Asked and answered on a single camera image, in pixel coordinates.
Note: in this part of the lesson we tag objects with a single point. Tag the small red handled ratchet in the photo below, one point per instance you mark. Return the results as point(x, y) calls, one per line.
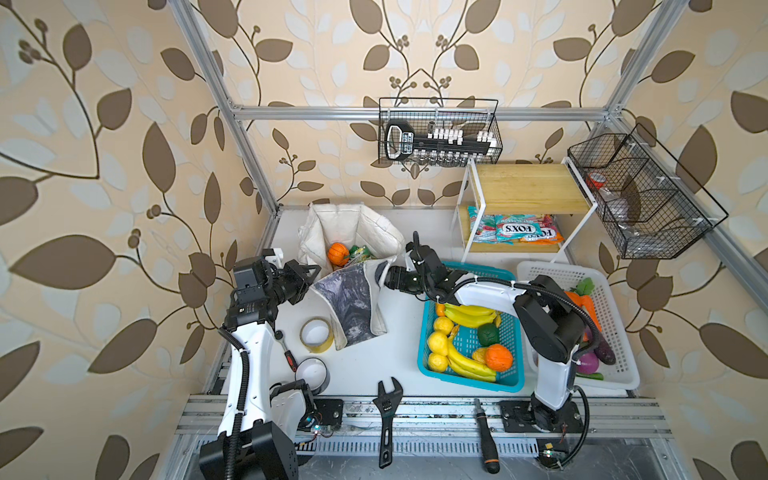
point(290, 358)

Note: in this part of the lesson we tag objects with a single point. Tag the upper banana bunch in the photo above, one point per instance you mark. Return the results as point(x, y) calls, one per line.
point(472, 316)

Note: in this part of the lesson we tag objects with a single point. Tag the yellow tape roll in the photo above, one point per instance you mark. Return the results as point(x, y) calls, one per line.
point(316, 335)

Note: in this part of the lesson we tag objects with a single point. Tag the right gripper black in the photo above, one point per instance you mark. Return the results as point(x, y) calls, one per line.
point(396, 279)

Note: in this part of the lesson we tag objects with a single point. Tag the black wire basket centre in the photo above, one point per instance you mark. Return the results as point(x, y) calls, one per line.
point(470, 115)

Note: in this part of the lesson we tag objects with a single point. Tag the black wire basket right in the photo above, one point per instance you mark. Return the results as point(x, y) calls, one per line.
point(670, 208)

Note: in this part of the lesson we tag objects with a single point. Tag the Fox's candy bag right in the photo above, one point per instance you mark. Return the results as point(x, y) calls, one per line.
point(527, 229)

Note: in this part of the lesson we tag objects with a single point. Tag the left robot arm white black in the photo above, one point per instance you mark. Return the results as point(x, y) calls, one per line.
point(255, 438)

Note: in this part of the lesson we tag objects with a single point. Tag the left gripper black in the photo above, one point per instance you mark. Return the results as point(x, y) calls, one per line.
point(292, 271)

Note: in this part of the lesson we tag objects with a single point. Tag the black orange screwdriver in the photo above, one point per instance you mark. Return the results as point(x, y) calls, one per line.
point(488, 447)

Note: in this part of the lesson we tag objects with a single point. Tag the orange fruit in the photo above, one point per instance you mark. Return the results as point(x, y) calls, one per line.
point(498, 358)

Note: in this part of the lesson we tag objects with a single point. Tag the plastic bottle red cap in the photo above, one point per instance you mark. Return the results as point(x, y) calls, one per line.
point(615, 207)

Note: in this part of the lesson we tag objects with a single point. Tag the black wire basket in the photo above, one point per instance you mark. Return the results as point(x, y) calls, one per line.
point(670, 208)
point(470, 115)

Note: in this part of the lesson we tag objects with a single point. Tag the yellow lemon bottom left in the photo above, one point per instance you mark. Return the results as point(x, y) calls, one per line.
point(437, 362)

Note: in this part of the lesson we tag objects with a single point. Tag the purple onion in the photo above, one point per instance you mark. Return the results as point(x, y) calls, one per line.
point(588, 364)

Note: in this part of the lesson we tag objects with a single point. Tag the white wooden two-tier shelf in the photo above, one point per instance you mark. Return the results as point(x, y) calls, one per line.
point(555, 189)

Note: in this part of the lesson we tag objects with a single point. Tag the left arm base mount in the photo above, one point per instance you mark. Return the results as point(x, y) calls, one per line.
point(312, 417)

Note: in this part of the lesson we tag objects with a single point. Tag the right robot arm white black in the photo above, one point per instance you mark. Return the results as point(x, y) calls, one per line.
point(557, 329)

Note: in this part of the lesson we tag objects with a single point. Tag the green avocado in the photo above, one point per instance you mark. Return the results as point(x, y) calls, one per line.
point(488, 335)

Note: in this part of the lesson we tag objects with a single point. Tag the orange carrot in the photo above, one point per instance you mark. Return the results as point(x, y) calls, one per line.
point(580, 295)

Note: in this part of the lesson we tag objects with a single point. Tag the black tape roll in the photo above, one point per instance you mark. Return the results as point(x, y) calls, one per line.
point(315, 373)

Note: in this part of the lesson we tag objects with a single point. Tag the white plastic basket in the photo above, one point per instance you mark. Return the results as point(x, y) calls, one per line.
point(624, 374)

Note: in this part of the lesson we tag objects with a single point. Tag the Fox's candy bag left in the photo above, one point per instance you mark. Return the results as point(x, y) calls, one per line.
point(493, 228)

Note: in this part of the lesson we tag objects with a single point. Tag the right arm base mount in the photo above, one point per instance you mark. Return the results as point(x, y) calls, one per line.
point(569, 426)

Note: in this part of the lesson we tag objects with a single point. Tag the fox's candy bag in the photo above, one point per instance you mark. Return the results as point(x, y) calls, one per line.
point(527, 229)
point(493, 228)

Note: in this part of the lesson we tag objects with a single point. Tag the white canvas tote bag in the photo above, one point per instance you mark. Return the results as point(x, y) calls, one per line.
point(350, 292)

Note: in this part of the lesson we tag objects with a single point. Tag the small orange pumpkin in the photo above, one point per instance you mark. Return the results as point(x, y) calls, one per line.
point(338, 255)

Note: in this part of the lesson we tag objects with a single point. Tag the green snack bag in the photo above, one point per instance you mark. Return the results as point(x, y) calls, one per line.
point(359, 254)

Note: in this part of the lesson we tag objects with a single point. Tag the banana bunch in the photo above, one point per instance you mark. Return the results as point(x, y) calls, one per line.
point(472, 316)
point(469, 368)

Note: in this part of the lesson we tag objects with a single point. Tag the black adjustable wrench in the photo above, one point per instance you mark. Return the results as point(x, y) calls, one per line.
point(387, 404)

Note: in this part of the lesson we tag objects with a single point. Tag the black socket wrench set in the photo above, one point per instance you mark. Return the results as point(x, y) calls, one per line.
point(399, 141)

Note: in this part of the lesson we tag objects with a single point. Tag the lower banana bunch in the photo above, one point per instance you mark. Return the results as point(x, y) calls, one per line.
point(469, 368)

